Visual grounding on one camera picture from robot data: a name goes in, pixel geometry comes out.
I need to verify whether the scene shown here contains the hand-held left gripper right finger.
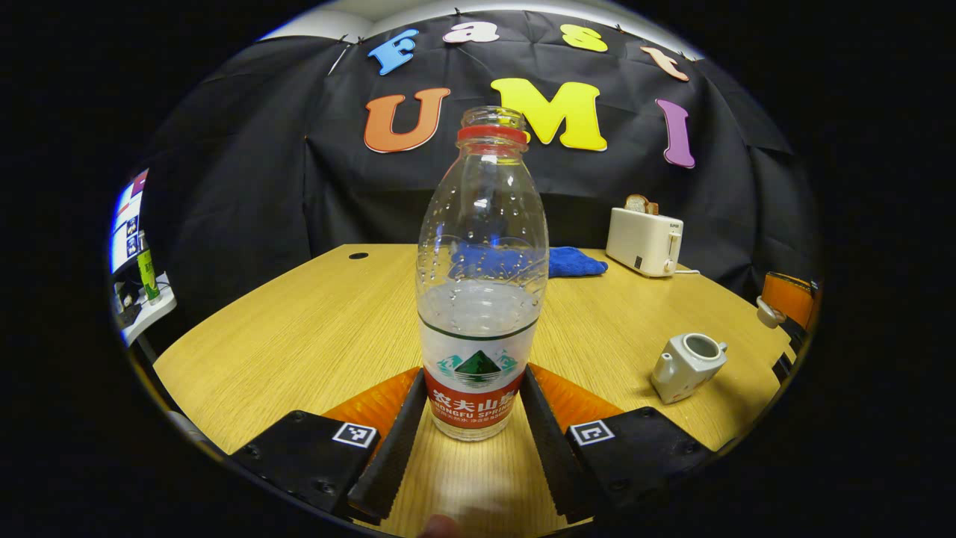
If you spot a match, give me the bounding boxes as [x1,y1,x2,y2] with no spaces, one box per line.
[519,364,721,524]

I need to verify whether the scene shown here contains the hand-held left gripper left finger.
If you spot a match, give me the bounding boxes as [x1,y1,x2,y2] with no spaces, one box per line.
[228,366,428,524]

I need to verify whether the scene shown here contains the white teacup lid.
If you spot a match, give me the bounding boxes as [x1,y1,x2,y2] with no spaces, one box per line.
[756,295,786,330]

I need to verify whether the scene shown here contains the white ceramic teacup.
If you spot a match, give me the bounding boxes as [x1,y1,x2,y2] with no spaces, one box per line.
[650,333,729,405]

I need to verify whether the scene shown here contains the clear plastic water bottle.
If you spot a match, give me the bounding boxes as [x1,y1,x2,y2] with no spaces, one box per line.
[415,106,550,442]

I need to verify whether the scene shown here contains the green drink bottle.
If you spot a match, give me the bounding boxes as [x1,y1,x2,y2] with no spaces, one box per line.
[137,247,161,305]

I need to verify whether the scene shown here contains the white toaster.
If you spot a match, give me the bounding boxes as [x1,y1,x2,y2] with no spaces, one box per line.
[606,207,684,278]

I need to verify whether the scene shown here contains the blue towel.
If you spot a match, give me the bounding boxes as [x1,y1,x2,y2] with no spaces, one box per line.
[448,243,609,278]

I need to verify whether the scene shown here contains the white side table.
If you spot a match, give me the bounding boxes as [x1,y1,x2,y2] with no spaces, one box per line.
[112,273,179,346]

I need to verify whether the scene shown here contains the black backdrop cloth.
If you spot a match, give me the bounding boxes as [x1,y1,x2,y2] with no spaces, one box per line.
[138,9,822,330]

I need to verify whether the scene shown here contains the computer monitor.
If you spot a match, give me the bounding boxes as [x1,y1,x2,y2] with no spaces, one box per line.
[111,169,150,276]

